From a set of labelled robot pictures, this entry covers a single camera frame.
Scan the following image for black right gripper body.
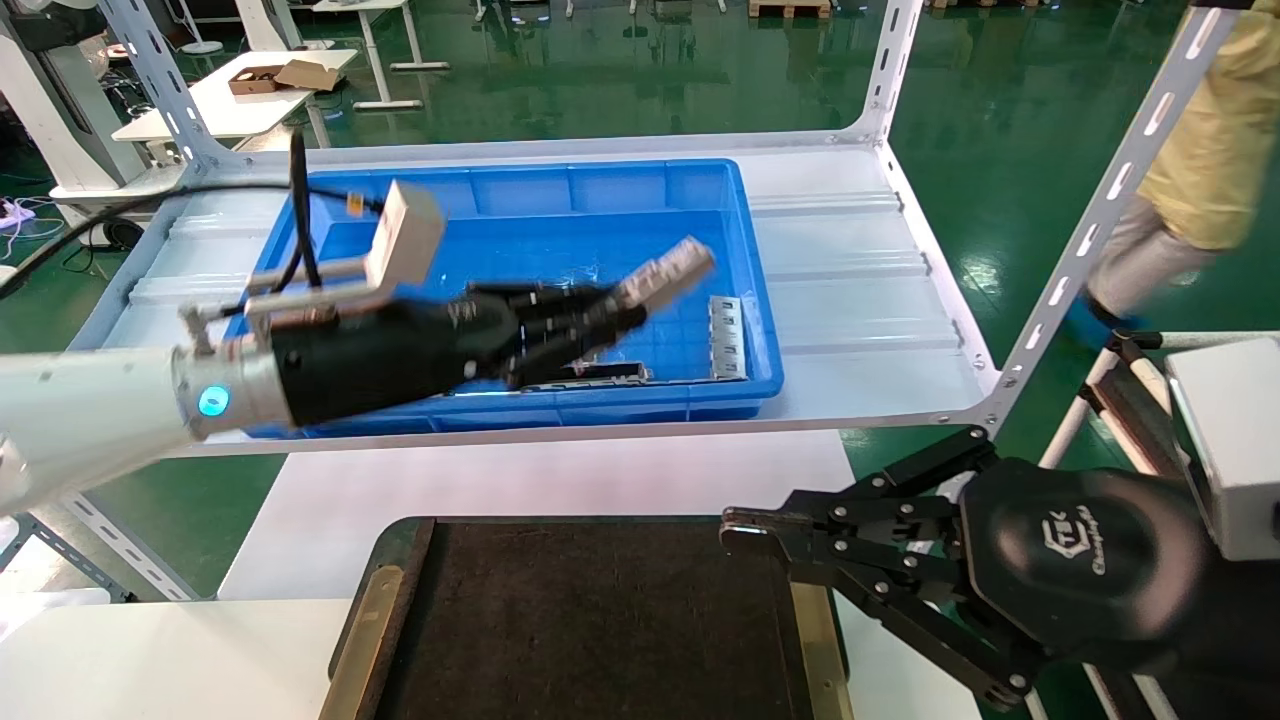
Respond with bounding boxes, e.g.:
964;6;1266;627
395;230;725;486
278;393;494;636
955;458;1217;676

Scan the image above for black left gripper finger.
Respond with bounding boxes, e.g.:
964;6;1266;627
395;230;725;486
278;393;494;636
508;308;650;390
468;283;627;327

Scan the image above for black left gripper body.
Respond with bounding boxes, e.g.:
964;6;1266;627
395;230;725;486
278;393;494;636
270;292;523;428

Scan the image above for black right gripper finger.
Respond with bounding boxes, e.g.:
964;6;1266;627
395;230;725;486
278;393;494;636
798;558;1047;714
721;427;1002;562

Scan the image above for silver slotted metal part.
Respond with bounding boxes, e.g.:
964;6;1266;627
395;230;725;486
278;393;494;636
614;236;717;307

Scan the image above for dark long metal part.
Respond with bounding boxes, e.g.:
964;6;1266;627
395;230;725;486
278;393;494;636
555;360;652;388

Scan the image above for silver tabbed metal part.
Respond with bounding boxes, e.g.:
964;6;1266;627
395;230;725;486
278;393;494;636
708;296;749;383

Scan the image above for black container tray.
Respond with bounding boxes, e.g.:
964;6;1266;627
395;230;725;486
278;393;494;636
320;515;851;720

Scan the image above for blue plastic bin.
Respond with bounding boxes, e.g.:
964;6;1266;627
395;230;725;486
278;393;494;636
225;159;785;439

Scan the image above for white tube stand black clamps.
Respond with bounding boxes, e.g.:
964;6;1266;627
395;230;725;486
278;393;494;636
1040;328;1280;481

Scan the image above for white metal shelf rack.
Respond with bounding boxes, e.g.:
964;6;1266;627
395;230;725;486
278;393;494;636
0;0;1253;603

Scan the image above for open cardboard box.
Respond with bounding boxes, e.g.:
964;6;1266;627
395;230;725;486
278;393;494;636
228;60;347;97

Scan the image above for white table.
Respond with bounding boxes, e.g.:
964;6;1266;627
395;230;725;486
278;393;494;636
112;48;359;153

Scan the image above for white desk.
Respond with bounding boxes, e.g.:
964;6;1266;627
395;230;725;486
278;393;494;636
310;0;451;111

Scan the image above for white machine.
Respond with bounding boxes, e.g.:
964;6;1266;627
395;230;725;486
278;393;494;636
0;0;189;219

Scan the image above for person in yellow jacket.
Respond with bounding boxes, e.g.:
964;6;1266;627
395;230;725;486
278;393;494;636
1063;0;1280;349

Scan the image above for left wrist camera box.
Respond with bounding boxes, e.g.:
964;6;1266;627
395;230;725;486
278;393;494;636
180;179;448;346

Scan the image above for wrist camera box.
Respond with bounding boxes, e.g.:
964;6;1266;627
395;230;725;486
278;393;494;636
180;179;448;346
1165;337;1280;563

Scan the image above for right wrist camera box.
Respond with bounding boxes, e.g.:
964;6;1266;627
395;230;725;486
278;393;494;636
1165;337;1280;563

